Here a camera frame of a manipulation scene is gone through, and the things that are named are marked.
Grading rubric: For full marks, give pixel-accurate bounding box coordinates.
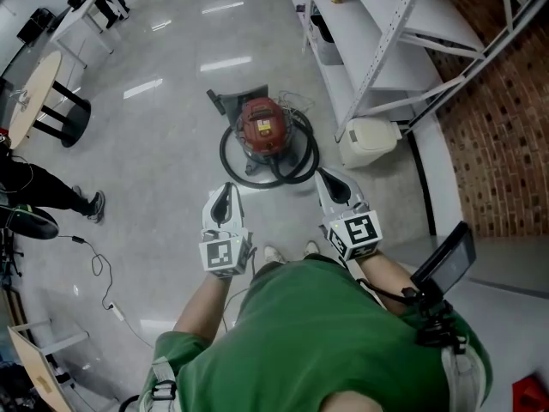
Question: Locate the thin grey wire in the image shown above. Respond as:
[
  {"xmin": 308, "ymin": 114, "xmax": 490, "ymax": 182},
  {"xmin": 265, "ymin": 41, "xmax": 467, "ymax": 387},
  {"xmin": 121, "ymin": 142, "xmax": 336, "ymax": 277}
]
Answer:
[{"xmin": 276, "ymin": 91, "xmax": 317, "ymax": 118}]

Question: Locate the red vacuum cleaner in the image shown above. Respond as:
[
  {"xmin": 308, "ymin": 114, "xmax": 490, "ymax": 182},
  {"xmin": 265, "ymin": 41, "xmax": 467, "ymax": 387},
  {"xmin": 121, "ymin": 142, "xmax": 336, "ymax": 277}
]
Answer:
[{"xmin": 233, "ymin": 96, "xmax": 301, "ymax": 175}]

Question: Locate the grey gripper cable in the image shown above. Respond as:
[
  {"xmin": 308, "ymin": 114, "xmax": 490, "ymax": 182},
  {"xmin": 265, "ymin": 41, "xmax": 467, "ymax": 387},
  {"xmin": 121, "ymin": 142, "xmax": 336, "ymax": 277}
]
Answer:
[{"xmin": 220, "ymin": 246, "xmax": 258, "ymax": 334}]

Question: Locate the red paper wall decoration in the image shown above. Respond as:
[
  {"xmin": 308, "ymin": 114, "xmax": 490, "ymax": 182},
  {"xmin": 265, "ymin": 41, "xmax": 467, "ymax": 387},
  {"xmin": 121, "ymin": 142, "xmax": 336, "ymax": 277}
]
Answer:
[{"xmin": 512, "ymin": 373, "xmax": 549, "ymax": 412}]

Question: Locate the person's green shirt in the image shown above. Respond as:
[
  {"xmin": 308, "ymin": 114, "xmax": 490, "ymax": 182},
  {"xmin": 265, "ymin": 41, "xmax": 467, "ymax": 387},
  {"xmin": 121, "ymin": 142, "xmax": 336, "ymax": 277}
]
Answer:
[{"xmin": 139, "ymin": 258, "xmax": 494, "ymax": 412}]

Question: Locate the grey harness strap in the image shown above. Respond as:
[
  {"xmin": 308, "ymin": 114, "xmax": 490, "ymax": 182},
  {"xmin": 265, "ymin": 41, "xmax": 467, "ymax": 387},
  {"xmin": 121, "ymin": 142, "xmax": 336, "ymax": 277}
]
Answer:
[
  {"xmin": 149, "ymin": 355, "xmax": 179, "ymax": 412},
  {"xmin": 440, "ymin": 345, "xmax": 488, "ymax": 412}
]

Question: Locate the black vacuum floor nozzle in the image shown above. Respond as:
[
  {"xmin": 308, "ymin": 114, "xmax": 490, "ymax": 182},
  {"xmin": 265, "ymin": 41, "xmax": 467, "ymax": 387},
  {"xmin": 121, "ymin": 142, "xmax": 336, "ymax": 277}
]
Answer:
[{"xmin": 206, "ymin": 83, "xmax": 269, "ymax": 118}]

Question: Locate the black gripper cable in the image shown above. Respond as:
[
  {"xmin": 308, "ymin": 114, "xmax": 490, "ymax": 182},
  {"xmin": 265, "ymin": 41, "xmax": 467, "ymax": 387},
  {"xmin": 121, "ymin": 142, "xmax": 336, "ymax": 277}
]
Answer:
[{"xmin": 354, "ymin": 277, "xmax": 408, "ymax": 306}]

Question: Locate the black cable with adapter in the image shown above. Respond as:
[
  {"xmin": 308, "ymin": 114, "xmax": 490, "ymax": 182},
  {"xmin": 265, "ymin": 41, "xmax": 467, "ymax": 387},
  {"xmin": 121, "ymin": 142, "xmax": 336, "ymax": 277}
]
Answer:
[{"xmin": 57, "ymin": 233, "xmax": 115, "ymax": 311}]

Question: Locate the white metal shelf rack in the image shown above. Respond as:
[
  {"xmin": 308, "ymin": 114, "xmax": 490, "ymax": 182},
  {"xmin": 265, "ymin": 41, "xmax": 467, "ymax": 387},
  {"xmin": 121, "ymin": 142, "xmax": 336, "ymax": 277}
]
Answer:
[{"xmin": 278, "ymin": 0, "xmax": 549, "ymax": 141}]

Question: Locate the round wooden table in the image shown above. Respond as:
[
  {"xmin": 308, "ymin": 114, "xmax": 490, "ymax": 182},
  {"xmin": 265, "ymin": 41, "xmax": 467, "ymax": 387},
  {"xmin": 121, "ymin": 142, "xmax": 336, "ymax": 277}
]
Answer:
[{"xmin": 8, "ymin": 50, "xmax": 92, "ymax": 149}]

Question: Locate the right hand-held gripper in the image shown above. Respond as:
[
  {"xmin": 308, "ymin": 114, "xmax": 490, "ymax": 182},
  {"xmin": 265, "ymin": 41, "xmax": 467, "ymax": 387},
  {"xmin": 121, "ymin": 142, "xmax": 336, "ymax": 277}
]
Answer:
[{"xmin": 314, "ymin": 167, "xmax": 383, "ymax": 262}]

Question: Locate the white bin with black liner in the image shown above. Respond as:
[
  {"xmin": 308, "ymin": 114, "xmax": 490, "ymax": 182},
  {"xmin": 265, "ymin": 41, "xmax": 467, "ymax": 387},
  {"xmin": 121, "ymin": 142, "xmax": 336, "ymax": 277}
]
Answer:
[{"xmin": 311, "ymin": 13, "xmax": 344, "ymax": 66}]

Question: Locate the white desk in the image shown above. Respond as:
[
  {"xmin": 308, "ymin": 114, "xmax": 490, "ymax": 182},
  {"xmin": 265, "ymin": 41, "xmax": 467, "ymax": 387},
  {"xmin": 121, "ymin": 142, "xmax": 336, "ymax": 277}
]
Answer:
[{"xmin": 49, "ymin": 0, "xmax": 130, "ymax": 70}]

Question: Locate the person's left forearm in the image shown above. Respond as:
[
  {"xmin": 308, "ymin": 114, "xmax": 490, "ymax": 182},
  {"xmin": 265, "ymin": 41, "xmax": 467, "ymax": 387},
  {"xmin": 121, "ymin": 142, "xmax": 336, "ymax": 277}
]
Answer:
[{"xmin": 173, "ymin": 272, "xmax": 235, "ymax": 342}]

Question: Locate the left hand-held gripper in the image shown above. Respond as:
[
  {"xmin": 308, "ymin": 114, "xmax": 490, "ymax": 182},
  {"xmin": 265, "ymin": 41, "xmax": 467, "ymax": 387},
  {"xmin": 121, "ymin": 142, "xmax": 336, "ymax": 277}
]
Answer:
[{"xmin": 197, "ymin": 181, "xmax": 255, "ymax": 278}]

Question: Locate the black chest-mounted phone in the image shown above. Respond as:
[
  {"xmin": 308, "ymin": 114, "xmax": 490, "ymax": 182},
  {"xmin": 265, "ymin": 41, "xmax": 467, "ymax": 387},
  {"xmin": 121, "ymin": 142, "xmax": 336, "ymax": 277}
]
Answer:
[{"xmin": 409, "ymin": 220, "xmax": 477, "ymax": 295}]

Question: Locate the cream lidded trash bin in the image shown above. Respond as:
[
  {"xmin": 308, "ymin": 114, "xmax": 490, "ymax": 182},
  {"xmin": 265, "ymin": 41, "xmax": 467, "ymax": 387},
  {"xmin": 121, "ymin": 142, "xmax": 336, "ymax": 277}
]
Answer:
[{"xmin": 338, "ymin": 117, "xmax": 403, "ymax": 170}]

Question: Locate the white floor cable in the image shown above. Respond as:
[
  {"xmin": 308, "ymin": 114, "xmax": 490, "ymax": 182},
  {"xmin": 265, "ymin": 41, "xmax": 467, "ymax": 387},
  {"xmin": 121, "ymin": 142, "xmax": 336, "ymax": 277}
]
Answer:
[{"xmin": 122, "ymin": 318, "xmax": 155, "ymax": 349}]

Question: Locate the wooden board with tape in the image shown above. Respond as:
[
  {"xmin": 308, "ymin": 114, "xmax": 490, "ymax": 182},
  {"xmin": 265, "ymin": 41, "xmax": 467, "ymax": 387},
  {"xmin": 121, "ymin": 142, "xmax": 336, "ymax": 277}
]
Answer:
[{"xmin": 7, "ymin": 326, "xmax": 74, "ymax": 412}]

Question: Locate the black chest phone mount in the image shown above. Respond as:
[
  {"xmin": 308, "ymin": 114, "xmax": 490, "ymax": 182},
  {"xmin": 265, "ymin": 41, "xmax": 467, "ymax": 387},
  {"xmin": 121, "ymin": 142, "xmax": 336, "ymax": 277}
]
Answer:
[{"xmin": 401, "ymin": 288, "xmax": 467, "ymax": 355}]

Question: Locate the person's right forearm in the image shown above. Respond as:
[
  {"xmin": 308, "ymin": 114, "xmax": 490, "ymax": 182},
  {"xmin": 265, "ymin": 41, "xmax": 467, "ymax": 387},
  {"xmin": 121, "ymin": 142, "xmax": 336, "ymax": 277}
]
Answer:
[{"xmin": 353, "ymin": 251, "xmax": 415, "ymax": 317}]

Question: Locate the black storage box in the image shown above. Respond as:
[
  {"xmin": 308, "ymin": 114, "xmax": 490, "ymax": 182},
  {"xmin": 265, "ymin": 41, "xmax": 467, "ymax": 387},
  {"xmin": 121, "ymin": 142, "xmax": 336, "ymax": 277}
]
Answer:
[{"xmin": 16, "ymin": 8, "xmax": 57, "ymax": 45}]

